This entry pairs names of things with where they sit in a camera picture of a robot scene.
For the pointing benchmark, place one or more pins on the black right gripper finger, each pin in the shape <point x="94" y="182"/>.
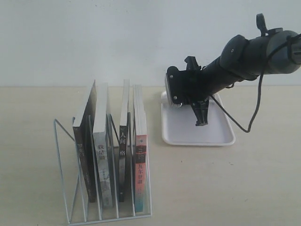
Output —
<point x="191" y="63"/>

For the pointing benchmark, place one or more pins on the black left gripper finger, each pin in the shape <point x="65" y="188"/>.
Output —
<point x="200" y="109"/>

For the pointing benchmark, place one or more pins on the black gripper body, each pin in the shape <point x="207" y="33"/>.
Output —
<point x="198" y="85"/>

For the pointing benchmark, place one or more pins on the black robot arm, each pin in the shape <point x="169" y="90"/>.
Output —
<point x="275" y="51"/>

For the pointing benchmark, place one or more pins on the black spine thin book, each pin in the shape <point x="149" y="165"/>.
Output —
<point x="123" y="138"/>

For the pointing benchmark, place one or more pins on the pink teal lake book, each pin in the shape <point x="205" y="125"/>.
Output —
<point x="140" y="149"/>

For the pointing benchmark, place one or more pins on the grey white spine book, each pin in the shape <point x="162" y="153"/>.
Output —
<point x="100" y="135"/>

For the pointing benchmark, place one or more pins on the dark brown cover book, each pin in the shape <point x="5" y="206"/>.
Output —
<point x="82" y="135"/>

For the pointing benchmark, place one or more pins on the white plastic tray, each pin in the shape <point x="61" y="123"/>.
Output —
<point x="179" y="126"/>

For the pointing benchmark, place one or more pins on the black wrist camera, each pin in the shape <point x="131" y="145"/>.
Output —
<point x="174" y="87"/>

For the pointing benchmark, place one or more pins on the white wire book rack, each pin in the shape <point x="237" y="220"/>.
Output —
<point x="80" y="212"/>

